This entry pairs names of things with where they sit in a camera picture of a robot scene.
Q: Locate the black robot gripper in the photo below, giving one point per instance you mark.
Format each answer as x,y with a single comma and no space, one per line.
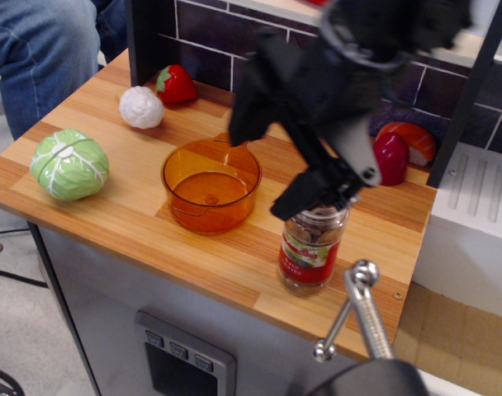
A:
322,100

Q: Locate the clear almond spice jar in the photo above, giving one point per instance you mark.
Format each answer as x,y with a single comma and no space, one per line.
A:
309,248

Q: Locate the orange transparent plastic pot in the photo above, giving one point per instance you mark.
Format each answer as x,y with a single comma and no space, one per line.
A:
211,185

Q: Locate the dark red toy dome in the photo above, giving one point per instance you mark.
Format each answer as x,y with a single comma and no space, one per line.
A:
392,155

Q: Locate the red toy strawberry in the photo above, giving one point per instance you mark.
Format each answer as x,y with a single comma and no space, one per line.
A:
175,85

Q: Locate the salmon sushi toy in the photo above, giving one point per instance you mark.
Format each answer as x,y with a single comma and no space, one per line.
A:
421,142

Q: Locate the white toy cauliflower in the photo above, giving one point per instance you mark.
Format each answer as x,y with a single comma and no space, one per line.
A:
141,108

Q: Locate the silver metal clamp screw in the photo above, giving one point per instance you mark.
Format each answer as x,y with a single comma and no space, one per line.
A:
358,282

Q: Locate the wooden upper shelf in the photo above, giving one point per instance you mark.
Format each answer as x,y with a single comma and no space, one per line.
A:
463,53

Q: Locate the green toy cabbage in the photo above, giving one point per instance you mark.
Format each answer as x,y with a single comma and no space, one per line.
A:
69,165

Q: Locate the grey oven control panel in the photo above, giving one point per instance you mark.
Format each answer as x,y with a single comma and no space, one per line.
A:
180,363

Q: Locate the black clamp body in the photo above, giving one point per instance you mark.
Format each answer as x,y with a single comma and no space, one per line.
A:
375,377

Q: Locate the person leg in blue jeans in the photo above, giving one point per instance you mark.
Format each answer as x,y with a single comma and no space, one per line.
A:
49,49

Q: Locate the black shelf post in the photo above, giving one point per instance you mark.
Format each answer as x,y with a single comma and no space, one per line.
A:
483,62

